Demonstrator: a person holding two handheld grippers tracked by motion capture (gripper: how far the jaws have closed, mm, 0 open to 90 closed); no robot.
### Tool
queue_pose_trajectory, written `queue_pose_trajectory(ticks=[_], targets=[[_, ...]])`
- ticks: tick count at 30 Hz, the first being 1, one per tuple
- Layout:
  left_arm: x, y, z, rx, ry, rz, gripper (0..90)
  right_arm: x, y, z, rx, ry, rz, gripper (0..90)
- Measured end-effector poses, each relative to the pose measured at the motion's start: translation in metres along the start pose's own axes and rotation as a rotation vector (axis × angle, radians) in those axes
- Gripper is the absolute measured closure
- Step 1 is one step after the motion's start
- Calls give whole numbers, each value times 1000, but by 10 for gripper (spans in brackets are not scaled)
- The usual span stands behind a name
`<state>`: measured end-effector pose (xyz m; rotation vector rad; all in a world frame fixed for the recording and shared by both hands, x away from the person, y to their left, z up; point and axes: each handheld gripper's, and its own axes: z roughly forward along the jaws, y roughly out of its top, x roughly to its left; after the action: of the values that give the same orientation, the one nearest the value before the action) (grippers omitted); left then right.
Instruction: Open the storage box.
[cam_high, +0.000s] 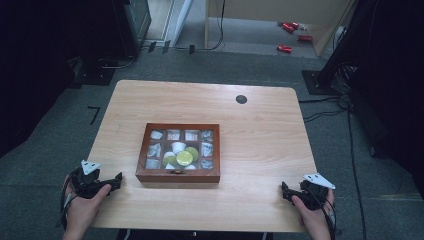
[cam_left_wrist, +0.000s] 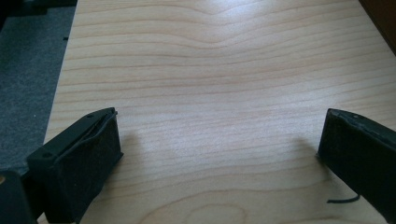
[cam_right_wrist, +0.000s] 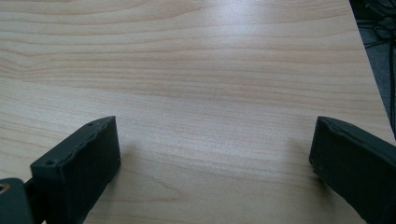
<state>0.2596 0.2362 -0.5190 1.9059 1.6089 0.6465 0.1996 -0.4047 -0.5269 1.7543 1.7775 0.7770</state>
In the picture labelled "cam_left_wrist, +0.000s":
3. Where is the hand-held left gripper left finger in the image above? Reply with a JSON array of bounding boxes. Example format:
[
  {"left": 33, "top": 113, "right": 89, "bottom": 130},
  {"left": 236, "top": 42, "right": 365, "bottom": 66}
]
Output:
[{"left": 26, "top": 106, "right": 124, "bottom": 224}]

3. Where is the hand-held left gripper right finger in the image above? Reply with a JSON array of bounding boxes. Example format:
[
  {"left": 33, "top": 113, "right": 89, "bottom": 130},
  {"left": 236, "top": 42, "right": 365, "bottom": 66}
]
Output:
[{"left": 317, "top": 107, "right": 396, "bottom": 224}]

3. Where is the dark object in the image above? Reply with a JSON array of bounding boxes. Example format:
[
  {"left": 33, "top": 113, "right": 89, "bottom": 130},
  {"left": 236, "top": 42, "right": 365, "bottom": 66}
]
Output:
[{"left": 0, "top": 0, "right": 78, "bottom": 18}]

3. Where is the thin black cable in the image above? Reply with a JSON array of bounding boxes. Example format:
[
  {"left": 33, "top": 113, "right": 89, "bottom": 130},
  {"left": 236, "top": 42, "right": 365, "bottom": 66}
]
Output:
[{"left": 326, "top": 194, "right": 361, "bottom": 204}]

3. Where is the dark brown furniture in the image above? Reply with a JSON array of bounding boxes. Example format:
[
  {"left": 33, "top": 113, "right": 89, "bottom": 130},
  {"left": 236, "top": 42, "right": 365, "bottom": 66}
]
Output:
[{"left": 358, "top": 0, "right": 396, "bottom": 57}]

